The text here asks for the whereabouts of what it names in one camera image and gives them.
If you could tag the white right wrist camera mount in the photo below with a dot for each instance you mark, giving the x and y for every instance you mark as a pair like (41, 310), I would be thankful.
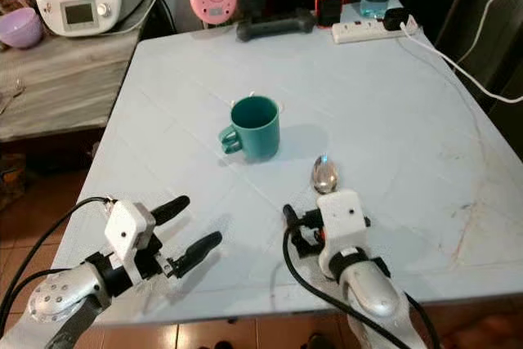
(341, 218)

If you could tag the white power strip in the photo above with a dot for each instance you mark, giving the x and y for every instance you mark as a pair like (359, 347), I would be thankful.
(364, 32)

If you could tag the steel spoon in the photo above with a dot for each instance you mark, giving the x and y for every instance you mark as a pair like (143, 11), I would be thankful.
(324, 176)

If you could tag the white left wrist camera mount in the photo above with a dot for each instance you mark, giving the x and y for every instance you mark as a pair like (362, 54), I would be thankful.
(128, 230)

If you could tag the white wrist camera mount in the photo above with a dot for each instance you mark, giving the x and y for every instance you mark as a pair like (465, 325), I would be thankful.
(341, 218)
(128, 230)

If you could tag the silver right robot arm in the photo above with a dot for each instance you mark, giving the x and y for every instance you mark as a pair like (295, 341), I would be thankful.
(372, 296)

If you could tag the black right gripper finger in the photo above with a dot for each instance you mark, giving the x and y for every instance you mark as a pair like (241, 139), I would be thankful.
(292, 225)

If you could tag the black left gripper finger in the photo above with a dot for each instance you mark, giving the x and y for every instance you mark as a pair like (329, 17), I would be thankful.
(199, 253)
(171, 208)

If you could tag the black dumbbell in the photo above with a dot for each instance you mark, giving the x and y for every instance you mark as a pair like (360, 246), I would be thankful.
(274, 25)

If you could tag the purple plastic bowl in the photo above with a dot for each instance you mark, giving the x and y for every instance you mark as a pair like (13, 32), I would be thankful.
(18, 30)

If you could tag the black plug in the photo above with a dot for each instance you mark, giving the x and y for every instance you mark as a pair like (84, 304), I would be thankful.
(398, 19)

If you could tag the steel fork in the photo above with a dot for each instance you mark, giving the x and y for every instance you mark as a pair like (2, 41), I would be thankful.
(13, 97)

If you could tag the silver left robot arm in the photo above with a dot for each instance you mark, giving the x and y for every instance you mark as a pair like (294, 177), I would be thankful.
(61, 300)

